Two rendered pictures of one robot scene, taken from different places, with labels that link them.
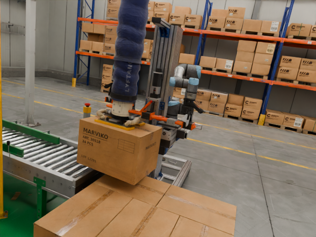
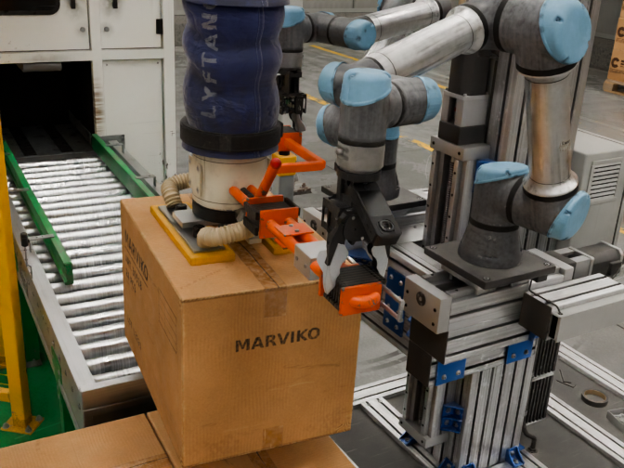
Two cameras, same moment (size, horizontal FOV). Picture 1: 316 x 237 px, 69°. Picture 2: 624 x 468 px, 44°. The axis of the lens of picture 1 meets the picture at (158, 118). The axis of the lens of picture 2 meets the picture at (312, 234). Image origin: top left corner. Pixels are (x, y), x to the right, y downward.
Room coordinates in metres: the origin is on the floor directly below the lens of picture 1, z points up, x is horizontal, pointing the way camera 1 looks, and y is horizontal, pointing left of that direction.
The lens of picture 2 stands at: (0.79, -0.95, 1.77)
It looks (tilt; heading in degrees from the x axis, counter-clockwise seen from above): 22 degrees down; 42
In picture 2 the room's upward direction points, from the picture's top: 3 degrees clockwise
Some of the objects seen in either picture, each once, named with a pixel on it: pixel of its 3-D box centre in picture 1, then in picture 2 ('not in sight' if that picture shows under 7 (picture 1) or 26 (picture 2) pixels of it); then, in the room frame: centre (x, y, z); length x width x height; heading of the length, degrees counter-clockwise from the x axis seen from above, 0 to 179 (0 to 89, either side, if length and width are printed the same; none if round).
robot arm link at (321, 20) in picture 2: not in sight; (321, 28); (2.37, 0.45, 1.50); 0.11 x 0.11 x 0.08; 88
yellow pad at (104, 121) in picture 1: (114, 122); (189, 225); (1.84, 0.35, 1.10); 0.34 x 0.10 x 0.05; 68
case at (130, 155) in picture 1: (119, 145); (229, 308); (1.92, 0.30, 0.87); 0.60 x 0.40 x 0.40; 67
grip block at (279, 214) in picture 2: (147, 114); (271, 215); (1.84, 0.09, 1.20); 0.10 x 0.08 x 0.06; 158
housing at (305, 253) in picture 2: (171, 122); (317, 260); (1.76, -0.11, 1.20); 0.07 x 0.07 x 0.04; 68
